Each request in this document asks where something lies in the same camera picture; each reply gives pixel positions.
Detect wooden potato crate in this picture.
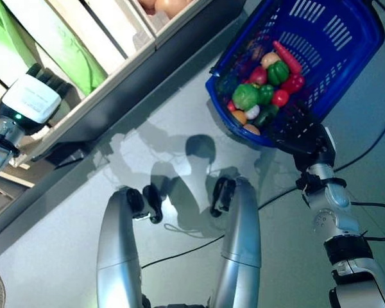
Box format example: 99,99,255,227
130,0,196,51

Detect silver left robot leg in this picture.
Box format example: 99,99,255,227
96,185,164,308

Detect red toy carrot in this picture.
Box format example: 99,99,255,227
272,40,303,74

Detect blue plastic shopping basket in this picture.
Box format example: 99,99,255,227
205,0,385,149

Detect dark green toy pepper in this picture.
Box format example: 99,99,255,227
253,104,280,128

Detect green toy bell pepper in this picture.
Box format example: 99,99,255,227
267,60,291,86
258,84,275,105

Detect beige toy onion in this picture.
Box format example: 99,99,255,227
261,53,282,68

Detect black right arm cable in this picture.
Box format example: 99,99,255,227
349,200,385,241

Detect silver right robot leg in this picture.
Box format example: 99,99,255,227
210,176,262,308

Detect wooden display stand dark frame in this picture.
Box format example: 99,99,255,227
0,0,248,261

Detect round green toy cabbage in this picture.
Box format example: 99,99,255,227
232,83,261,110

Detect orange toy fruit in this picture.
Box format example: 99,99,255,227
231,110,248,125

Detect red toy bell pepper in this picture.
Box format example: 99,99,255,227
280,73,305,94

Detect white-slatted wooden crate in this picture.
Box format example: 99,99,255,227
0,0,157,142

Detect white toy garlic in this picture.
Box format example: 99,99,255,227
245,105,261,120

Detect black floor cable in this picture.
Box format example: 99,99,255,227
141,117,385,269

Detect red toy tomato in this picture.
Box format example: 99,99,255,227
271,89,290,108
248,66,269,85

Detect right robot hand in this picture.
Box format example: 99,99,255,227
268,99,337,171

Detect silver robot leg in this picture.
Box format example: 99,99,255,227
96,185,164,308
210,176,262,308

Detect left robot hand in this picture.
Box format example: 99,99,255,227
0,62,74,135

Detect thin grey cord loop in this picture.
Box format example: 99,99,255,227
163,223,212,240

